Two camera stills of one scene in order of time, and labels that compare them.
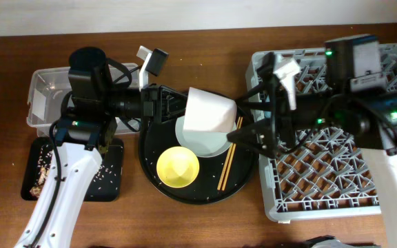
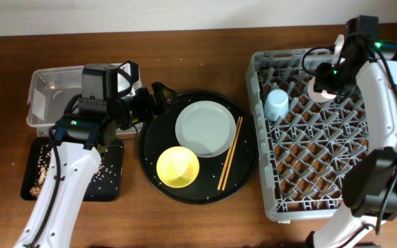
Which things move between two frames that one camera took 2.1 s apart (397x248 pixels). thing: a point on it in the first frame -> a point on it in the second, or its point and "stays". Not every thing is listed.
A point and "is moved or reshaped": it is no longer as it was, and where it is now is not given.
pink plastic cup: [207, 111] is moved or reshaped
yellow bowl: [178, 167] stays
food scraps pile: [43, 162] stays
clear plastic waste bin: [48, 85] stays
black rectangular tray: [38, 152] stays
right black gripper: [273, 107] -> [327, 83]
